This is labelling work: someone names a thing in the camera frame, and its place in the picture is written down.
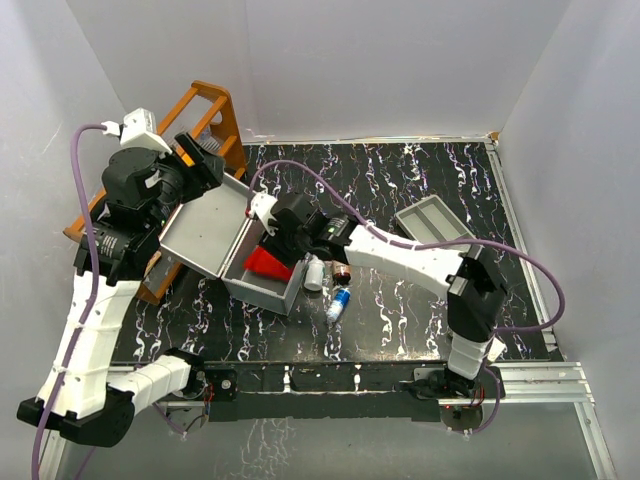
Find red first aid pouch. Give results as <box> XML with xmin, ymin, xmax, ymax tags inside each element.
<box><xmin>243</xmin><ymin>246</ymin><xmax>294</xmax><ymax>283</ymax></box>

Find grey metal medicine case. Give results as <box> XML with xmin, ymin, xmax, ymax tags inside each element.
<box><xmin>160</xmin><ymin>173</ymin><xmax>305</xmax><ymax>315</ymax></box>

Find white green medicine bottle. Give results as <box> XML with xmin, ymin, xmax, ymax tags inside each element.
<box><xmin>303</xmin><ymin>255</ymin><xmax>325</xmax><ymax>292</ymax></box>

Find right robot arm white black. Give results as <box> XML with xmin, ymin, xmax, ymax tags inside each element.
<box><xmin>247</xmin><ymin>193</ymin><xmax>507</xmax><ymax>398</ymax></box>

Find grey divided plastic tray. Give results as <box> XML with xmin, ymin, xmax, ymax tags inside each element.
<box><xmin>395</xmin><ymin>195</ymin><xmax>474</xmax><ymax>243</ymax></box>

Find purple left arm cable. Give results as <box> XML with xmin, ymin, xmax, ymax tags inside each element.
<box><xmin>30</xmin><ymin>122</ymin><xmax>121</xmax><ymax>480</ymax></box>

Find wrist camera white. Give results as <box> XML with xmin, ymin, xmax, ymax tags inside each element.
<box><xmin>246</xmin><ymin>193</ymin><xmax>277</xmax><ymax>236</ymax></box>
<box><xmin>101</xmin><ymin>108</ymin><xmax>172</xmax><ymax>154</ymax></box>

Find white green small box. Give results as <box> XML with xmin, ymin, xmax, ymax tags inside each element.
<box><xmin>486</xmin><ymin>337</ymin><xmax>507</xmax><ymax>363</ymax></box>

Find brown bottle orange cap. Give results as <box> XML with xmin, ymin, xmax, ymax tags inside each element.
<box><xmin>332</xmin><ymin>261</ymin><xmax>351</xmax><ymax>285</ymax></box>

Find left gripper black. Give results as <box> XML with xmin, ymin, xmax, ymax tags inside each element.
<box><xmin>145</xmin><ymin>132</ymin><xmax>223</xmax><ymax>233</ymax></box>

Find orange wooden rack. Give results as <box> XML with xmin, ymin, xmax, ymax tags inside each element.
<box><xmin>64</xmin><ymin>81</ymin><xmax>246</xmax><ymax>295</ymax></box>

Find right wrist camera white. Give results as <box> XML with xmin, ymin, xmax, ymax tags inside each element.
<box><xmin>246</xmin><ymin>193</ymin><xmax>277</xmax><ymax>236</ymax></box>

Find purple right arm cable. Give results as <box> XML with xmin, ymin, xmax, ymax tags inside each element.
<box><xmin>246</xmin><ymin>159</ymin><xmax>567</xmax><ymax>435</ymax></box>

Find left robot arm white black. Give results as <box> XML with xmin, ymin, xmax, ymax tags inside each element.
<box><xmin>17</xmin><ymin>133</ymin><xmax>225</xmax><ymax>447</ymax></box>

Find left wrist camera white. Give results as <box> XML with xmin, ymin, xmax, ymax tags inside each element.
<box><xmin>101</xmin><ymin>108</ymin><xmax>172</xmax><ymax>154</ymax></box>

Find white blue spray bottle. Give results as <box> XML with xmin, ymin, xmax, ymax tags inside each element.
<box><xmin>326</xmin><ymin>288</ymin><xmax>351</xmax><ymax>324</ymax></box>

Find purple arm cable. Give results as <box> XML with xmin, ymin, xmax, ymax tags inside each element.
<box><xmin>30</xmin><ymin>122</ymin><xmax>121</xmax><ymax>480</ymax></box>
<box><xmin>246</xmin><ymin>159</ymin><xmax>567</xmax><ymax>435</ymax></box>

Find aluminium front rail frame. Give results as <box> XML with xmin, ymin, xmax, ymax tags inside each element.
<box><xmin>34</xmin><ymin>363</ymin><xmax>616</xmax><ymax>480</ymax></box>

